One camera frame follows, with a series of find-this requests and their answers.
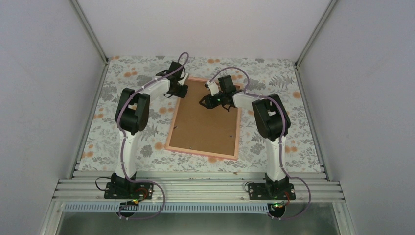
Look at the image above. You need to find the brown backing board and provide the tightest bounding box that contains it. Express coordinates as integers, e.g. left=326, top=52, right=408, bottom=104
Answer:
left=169, top=80, right=241, bottom=156

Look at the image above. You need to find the pink picture frame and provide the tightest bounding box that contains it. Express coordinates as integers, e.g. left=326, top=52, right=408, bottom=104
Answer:
left=164, top=76, right=244, bottom=161

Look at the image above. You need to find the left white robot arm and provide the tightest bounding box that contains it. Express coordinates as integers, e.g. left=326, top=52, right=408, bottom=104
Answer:
left=109, top=61, right=188, bottom=198

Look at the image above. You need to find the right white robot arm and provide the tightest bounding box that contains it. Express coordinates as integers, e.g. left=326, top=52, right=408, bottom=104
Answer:
left=199, top=76, right=291, bottom=199

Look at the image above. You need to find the floral table cloth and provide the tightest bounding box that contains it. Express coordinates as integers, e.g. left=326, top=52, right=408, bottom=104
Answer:
left=79, top=56, right=321, bottom=173

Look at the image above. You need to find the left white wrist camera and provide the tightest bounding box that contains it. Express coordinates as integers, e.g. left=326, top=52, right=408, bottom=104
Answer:
left=178, top=73, right=189, bottom=86

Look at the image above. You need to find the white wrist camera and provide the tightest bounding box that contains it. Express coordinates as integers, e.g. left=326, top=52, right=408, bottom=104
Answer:
left=178, top=73, right=189, bottom=86
left=205, top=81, right=220, bottom=96

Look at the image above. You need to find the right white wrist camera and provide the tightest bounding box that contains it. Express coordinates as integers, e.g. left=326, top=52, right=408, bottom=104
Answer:
left=205, top=81, right=220, bottom=96

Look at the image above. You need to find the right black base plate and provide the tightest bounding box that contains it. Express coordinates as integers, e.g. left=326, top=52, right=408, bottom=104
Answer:
left=246, top=183, right=297, bottom=200

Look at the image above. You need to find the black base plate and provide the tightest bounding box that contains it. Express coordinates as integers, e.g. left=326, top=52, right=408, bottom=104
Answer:
left=104, top=182, right=154, bottom=200
left=246, top=183, right=297, bottom=200

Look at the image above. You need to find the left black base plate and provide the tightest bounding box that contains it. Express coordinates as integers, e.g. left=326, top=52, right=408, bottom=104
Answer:
left=104, top=182, right=154, bottom=200

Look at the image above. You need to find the blue slotted cable duct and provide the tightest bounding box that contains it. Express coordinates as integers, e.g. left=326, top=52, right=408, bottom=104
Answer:
left=62, top=202, right=269, bottom=214

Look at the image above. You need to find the aluminium rail base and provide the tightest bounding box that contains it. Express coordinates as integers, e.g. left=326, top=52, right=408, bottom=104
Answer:
left=52, top=169, right=345, bottom=203

